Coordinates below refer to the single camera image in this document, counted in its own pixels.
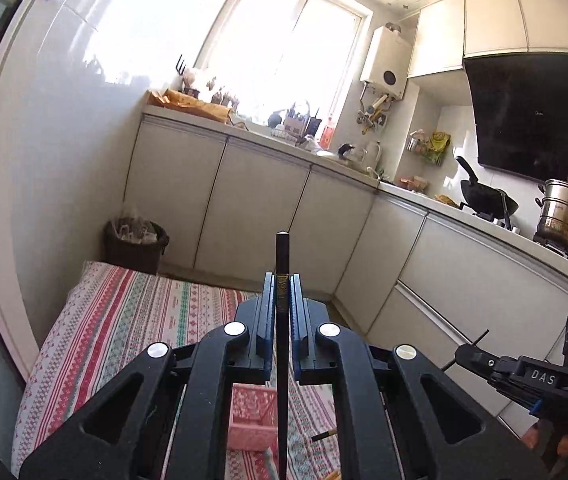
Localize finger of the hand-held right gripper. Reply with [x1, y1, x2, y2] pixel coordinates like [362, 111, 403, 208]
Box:
[455, 344, 568, 417]

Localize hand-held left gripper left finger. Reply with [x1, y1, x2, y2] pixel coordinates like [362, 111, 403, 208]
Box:
[19, 271, 278, 480]

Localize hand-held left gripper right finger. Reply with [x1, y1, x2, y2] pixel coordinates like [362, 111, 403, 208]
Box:
[289, 272, 550, 480]

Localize pink perforated plastic basket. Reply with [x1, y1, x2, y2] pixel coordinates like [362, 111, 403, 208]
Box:
[228, 383, 280, 454]

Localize gas stove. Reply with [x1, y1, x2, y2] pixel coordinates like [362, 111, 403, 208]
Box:
[459, 201, 568, 262]

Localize white base cabinets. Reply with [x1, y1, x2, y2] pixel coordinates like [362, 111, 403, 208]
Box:
[124, 112, 568, 441]

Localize stainless steel pot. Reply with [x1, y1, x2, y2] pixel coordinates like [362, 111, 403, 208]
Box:
[534, 177, 568, 254]

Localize dark trash bin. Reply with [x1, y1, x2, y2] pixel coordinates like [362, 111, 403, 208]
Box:
[103, 207, 170, 276]

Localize patterned woven tablecloth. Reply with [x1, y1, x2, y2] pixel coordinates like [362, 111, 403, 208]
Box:
[11, 260, 400, 480]

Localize black wok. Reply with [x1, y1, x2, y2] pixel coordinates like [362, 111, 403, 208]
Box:
[455, 156, 520, 219]

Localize white kettle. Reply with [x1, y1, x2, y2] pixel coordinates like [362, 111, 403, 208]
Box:
[361, 140, 383, 171]

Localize red bottle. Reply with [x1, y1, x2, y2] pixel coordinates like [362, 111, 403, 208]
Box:
[319, 114, 338, 150]

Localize brown utensil holder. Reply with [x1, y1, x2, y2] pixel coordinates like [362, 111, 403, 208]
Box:
[284, 102, 323, 141]

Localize water heater pipes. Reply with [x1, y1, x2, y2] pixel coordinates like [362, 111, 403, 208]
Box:
[356, 82, 395, 134]

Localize black range hood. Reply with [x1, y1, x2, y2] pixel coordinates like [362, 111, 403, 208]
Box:
[463, 52, 568, 189]

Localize yellow green packet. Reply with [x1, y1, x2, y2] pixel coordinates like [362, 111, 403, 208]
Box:
[426, 132, 453, 166]

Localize orange bag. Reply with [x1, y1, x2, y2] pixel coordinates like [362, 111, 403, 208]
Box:
[146, 88, 233, 124]

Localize kitchen window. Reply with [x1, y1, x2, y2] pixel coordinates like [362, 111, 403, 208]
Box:
[196, 0, 371, 133]

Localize white water heater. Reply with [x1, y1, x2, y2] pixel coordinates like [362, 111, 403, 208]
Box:
[360, 24, 413, 101]

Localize white wall cabinets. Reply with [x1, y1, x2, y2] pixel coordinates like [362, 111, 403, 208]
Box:
[406, 0, 568, 80]

